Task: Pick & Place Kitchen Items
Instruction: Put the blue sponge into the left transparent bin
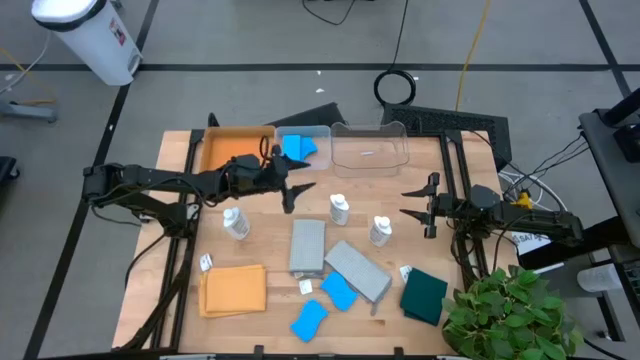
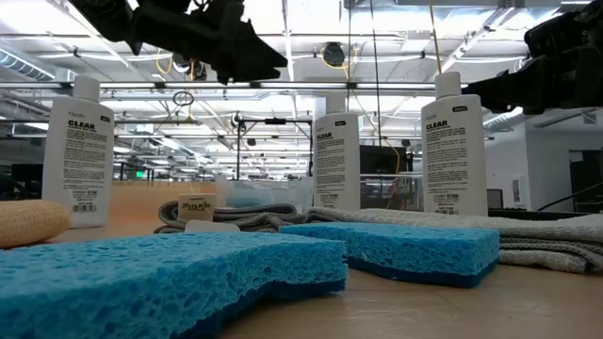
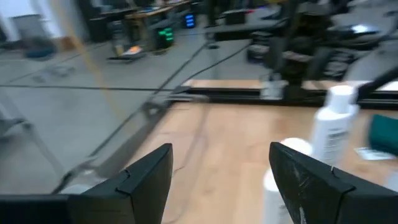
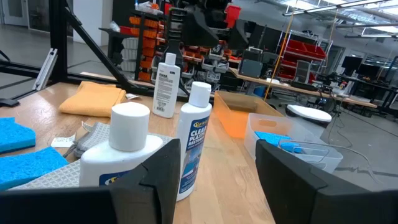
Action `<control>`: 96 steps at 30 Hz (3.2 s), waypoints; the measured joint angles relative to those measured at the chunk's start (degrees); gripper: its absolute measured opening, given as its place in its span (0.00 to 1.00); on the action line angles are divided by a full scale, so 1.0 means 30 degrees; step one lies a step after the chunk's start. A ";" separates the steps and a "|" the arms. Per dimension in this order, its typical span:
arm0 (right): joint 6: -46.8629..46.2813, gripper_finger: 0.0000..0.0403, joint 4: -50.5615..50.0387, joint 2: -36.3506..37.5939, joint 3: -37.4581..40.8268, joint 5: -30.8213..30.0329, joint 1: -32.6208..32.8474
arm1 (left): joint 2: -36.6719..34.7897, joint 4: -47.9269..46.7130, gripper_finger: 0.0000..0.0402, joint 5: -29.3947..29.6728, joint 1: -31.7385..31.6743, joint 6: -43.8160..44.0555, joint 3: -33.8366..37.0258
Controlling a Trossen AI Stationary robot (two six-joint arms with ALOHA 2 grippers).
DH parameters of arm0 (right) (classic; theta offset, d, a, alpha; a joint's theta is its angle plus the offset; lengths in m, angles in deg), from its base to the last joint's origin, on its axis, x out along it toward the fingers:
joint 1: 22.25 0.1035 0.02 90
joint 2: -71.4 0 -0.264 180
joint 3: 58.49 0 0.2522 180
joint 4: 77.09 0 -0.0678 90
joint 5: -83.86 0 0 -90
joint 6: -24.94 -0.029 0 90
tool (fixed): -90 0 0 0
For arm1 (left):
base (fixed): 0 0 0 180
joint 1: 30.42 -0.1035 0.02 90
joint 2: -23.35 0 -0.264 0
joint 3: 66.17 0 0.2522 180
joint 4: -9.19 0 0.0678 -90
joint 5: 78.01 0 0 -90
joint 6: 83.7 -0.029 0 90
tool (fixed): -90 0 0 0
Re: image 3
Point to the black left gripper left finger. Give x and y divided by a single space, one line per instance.
124 202

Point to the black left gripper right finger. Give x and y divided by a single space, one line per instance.
320 199

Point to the white CLEAR label bottle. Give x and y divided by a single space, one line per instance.
332 133
272 199

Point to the white handwritten paper tag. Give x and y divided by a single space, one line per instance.
373 154

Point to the dark grey microfiber cloth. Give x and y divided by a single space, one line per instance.
385 133

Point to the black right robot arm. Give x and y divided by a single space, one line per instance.
295 46

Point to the computer with green lights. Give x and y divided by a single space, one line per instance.
166 35

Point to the computer with blue lights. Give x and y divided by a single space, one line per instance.
189 20

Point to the black table edge rail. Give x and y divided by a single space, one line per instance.
236 93

